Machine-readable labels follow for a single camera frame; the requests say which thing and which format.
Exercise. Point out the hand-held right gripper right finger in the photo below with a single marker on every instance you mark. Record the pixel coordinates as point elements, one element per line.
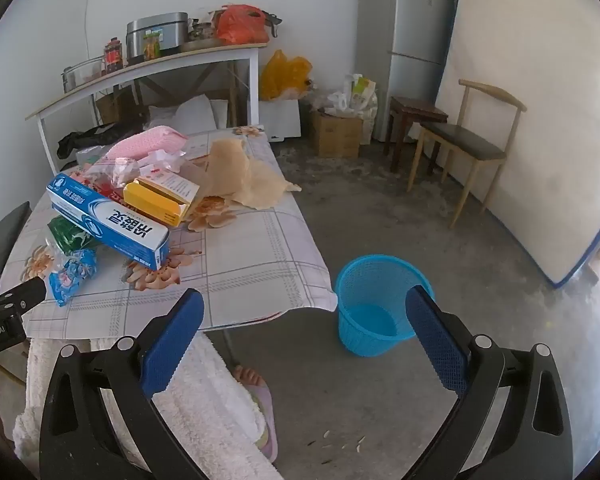
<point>437,345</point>

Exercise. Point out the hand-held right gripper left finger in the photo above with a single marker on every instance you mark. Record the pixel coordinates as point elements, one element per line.
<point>175,340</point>

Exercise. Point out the blue plastic basket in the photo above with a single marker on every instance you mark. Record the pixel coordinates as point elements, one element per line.
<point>365,310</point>

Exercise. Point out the yellow cardboard box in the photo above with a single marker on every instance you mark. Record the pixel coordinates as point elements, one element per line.
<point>150,205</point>

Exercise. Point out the clear red-print plastic bag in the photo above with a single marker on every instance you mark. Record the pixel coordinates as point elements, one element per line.
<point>112,172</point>

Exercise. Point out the pink mesh packet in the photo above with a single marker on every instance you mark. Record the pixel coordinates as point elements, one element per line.
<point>145,141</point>

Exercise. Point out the dark backed chair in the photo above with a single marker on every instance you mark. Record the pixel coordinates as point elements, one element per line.
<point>2,245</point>

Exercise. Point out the blue snack packet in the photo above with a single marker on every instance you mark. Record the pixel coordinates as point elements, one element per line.
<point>72,275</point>

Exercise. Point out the green packet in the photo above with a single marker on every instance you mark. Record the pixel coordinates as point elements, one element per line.
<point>67,237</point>

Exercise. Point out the person's foot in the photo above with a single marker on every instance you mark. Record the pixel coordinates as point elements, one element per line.
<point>247,376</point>

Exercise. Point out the blue white toothpaste box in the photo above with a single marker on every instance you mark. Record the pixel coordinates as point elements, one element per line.
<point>105,220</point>

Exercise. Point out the pink slipper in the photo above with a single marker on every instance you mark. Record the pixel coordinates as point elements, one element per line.
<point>266,420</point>

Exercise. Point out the scattered seed husks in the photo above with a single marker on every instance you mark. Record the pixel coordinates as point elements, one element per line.
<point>350,443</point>

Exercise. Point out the black plastic bag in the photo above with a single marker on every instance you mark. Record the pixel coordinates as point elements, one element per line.
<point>95,135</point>

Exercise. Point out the tan crumpled paper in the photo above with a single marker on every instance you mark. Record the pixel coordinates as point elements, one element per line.
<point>245,180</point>

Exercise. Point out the white red snack packet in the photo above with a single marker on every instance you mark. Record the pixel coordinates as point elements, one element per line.
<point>162,160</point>

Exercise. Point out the wooden chair with dark seat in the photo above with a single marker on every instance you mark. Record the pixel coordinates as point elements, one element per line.
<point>465,142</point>

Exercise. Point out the tall cardboard box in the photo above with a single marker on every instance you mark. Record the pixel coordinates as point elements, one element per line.
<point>115,107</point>

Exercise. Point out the dark wooden stool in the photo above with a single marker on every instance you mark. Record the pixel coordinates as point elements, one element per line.
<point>415,110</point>

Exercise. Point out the red jar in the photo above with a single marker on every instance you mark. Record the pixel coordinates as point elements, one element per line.
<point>113,56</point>

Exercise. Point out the white mattress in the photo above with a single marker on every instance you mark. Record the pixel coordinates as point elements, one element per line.
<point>545,85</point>

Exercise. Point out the white desk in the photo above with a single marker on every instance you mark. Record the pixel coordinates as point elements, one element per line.
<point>180,57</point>

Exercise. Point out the yellow plastic bag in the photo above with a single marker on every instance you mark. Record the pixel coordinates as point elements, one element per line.
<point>282,75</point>

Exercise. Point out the round tray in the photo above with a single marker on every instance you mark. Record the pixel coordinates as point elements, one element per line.
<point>197,45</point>

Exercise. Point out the steel rice cooker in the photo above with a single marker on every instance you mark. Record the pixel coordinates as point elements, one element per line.
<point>160,25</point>

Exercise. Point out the silver refrigerator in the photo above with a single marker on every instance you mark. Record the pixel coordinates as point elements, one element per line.
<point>405,35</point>

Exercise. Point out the glass jar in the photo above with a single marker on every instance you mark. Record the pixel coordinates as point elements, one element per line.
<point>201,29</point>

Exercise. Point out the orange plastic bag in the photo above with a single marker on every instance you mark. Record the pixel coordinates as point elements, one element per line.
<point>240,25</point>

